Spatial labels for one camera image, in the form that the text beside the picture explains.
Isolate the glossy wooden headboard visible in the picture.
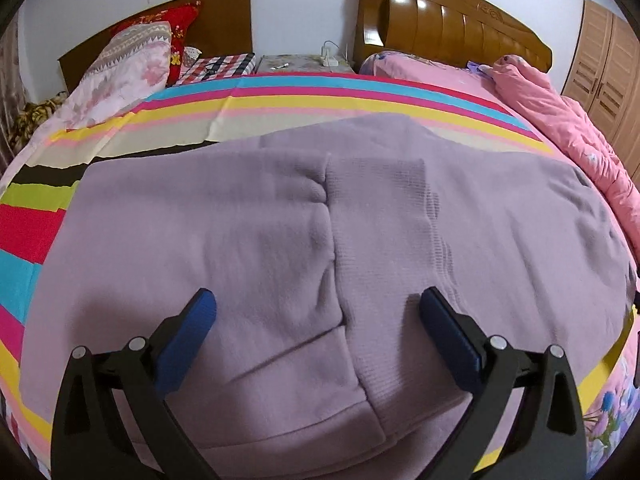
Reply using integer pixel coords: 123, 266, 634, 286
352, 0, 553, 73

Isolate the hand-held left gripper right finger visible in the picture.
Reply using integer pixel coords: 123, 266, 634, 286
419, 287, 588, 480

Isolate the brown patterned blanket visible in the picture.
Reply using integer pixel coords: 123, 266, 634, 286
10, 92, 68, 153

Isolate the checkered cloth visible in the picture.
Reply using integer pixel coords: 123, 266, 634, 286
177, 52, 257, 83

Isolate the pink quilt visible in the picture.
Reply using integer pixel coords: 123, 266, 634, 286
487, 54, 640, 216

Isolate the floral patterned pillow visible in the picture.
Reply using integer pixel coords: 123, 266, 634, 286
50, 21, 173, 128

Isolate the dark flat wooden headboard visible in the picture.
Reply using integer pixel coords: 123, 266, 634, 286
57, 0, 254, 93

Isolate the lilac purple sweater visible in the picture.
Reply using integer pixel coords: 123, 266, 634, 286
22, 112, 638, 478

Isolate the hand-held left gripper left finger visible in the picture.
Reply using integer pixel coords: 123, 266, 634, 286
50, 287, 217, 480

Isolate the striped colourful bed sheet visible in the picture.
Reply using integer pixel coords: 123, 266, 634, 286
0, 72, 640, 480

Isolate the light wooden wardrobe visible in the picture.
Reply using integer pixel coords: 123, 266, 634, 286
560, 0, 640, 181

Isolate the red embroidered pillow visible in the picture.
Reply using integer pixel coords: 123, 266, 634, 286
110, 2, 203, 86

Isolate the nightstand with floral cover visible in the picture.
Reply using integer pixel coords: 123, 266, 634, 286
255, 52, 357, 76

